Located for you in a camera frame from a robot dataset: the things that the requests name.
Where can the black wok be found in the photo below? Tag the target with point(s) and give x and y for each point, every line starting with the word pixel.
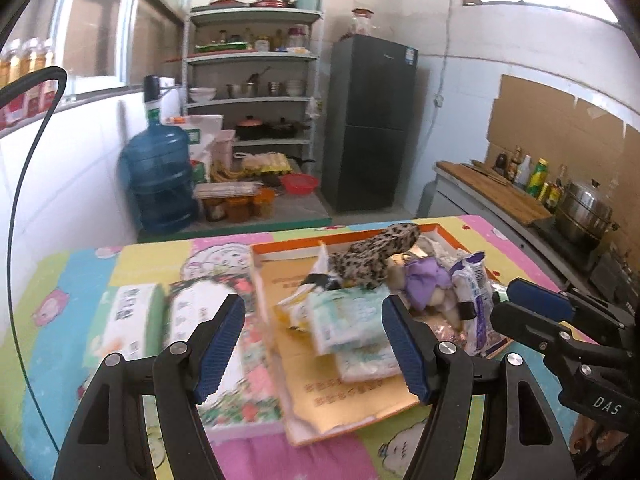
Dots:
pixel 285 127

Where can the metal shelf rack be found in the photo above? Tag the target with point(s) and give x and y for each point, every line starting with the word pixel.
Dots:
pixel 250 58

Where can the glass jar red lid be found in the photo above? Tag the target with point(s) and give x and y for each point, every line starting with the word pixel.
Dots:
pixel 362 22

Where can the orange drink bottle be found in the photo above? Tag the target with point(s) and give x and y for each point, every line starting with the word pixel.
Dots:
pixel 14 77
pixel 48 57
pixel 31 75

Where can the cream teddy bear purple dress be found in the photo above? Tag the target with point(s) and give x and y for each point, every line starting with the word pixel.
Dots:
pixel 425 280

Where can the orange sauce jar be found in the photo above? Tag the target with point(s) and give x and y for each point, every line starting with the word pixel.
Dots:
pixel 215 208
pixel 239 208
pixel 262 205

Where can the orange cardboard box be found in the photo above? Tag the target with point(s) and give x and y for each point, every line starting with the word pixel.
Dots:
pixel 330 390

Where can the dark grey fridge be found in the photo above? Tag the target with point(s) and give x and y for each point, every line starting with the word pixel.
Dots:
pixel 370 125

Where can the green pocket tissue pack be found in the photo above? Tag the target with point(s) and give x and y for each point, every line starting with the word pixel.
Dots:
pixel 345 317
pixel 367 362

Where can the wooden cutting board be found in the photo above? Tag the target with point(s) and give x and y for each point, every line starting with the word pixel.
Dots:
pixel 495 190

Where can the grey kitchen cabinet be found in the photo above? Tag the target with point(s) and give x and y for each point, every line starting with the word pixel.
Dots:
pixel 460 200

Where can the wall socket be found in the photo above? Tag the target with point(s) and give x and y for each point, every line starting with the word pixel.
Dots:
pixel 439 101

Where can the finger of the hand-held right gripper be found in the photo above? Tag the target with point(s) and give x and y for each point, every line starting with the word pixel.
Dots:
pixel 520 325
pixel 540 298

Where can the black water pump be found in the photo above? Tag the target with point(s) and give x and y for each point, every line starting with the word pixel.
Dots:
pixel 151 92

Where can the white bowl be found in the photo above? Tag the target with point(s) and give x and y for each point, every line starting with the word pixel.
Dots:
pixel 202 93

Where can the clear plastic food container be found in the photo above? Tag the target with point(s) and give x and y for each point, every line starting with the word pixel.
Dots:
pixel 225 191

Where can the red lidded pot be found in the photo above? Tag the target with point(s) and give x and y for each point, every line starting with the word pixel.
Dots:
pixel 249 127

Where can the black induction cooker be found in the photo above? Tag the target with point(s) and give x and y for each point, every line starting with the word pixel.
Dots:
pixel 560 245

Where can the yellow snack packet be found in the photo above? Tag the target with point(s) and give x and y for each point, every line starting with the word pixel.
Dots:
pixel 295 307

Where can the green tray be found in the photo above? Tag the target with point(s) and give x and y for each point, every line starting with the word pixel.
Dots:
pixel 222 46

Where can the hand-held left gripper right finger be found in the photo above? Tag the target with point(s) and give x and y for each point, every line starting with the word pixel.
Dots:
pixel 405 350

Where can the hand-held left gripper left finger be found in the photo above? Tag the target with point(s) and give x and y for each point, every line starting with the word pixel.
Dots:
pixel 220 350

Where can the blue water jug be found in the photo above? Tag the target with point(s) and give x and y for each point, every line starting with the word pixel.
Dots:
pixel 160 180

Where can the yellow plastic bag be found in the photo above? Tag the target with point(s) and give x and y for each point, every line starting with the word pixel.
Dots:
pixel 265 162

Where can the red plastic basin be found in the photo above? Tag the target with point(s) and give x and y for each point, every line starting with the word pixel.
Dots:
pixel 300 182

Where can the leopard print scrunchie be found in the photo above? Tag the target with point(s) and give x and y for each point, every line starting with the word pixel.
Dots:
pixel 370 257

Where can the steel steamer pot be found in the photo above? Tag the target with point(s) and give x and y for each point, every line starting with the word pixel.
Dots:
pixel 585 215

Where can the small steel pot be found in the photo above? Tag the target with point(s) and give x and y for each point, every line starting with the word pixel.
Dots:
pixel 241 90

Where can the row of condiment bottles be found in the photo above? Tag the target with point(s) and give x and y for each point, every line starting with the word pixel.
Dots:
pixel 535 175

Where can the bunch of bananas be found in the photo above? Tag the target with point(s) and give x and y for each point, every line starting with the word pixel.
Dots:
pixel 225 172

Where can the aluminium sliding window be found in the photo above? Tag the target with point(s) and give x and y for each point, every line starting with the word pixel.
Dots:
pixel 95 20

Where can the floral tissue pack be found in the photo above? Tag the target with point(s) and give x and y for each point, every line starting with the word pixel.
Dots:
pixel 192 305

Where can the green tissue box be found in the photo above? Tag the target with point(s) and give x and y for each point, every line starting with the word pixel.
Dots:
pixel 130 320

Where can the white sack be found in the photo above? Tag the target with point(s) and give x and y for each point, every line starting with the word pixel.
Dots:
pixel 200 137

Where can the cardboard wall sheet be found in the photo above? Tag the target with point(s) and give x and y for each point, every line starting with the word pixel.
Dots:
pixel 565 125

